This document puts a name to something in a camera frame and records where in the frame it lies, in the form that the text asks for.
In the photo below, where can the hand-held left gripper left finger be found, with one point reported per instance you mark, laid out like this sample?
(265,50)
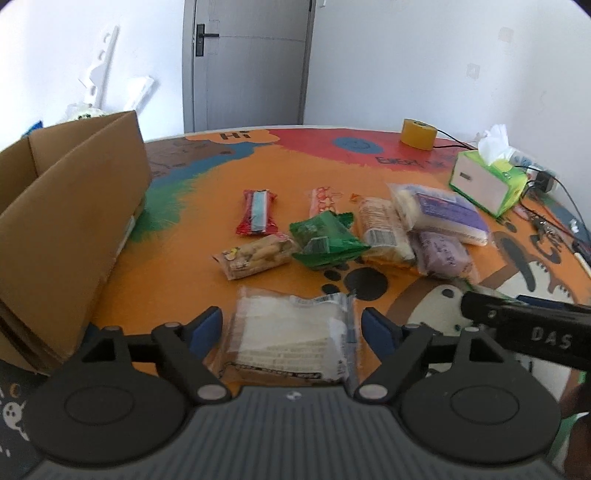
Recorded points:
(206,328)

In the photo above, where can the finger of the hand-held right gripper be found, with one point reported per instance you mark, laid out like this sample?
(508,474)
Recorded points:
(482,308)

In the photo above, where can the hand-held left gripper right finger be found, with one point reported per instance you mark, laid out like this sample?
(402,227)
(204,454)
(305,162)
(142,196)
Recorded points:
(377,330)

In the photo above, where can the large white snack packet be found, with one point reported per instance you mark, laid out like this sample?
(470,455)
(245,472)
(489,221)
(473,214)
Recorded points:
(288,332)

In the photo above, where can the red dotted snack packet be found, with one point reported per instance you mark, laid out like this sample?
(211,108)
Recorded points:
(323,199)

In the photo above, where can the brown cardboard box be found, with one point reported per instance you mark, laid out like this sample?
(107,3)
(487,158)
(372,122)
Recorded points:
(69,221)

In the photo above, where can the purple snack packet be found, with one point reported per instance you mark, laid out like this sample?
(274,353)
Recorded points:
(442,254)

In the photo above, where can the white pen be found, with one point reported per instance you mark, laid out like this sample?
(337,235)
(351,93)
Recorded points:
(582,258)

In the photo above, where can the clear packet of biscuits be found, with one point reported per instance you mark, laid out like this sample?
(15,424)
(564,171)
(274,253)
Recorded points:
(256,254)

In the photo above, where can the bunch of metal keys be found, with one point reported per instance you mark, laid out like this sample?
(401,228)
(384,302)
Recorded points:
(545,226)

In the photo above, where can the green snack packet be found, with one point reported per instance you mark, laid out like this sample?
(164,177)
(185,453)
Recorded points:
(328,239)

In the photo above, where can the orange edged cracker packet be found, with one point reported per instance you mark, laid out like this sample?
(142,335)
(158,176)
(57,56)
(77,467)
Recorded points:
(381,226)

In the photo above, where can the clear purple label bread packet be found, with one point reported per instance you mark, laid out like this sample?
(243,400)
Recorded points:
(443,211)

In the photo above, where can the colourful printed table mat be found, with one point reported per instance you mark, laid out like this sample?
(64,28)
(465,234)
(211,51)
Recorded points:
(207,207)

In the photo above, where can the green tissue box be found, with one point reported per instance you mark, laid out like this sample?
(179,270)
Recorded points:
(485,187)

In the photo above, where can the red snack bar packet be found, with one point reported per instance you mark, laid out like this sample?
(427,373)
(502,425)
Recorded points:
(256,211)

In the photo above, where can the black power adapter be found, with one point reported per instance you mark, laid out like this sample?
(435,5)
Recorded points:
(541,181)

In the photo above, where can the white tissue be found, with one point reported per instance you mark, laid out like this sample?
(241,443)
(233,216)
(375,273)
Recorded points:
(495,141)

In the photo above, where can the yellow tape roll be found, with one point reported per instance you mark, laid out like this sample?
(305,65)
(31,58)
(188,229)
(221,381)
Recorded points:
(417,134)

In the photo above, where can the dark ghost print mat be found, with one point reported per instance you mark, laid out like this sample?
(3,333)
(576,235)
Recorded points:
(18,415)

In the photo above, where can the short white foam piece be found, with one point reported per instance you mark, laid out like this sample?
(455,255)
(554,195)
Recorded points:
(138,92)

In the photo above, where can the blue and white bag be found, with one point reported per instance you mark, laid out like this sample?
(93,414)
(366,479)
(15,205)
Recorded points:
(33,128)

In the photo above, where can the grey door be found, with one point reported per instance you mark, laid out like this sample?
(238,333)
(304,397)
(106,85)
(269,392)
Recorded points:
(258,64)

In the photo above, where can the tall white foam piece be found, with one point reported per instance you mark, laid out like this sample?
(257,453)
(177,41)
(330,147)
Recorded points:
(99,64)

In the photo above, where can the white wall plate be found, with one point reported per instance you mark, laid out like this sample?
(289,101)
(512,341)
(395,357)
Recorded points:
(473,70)
(506,33)

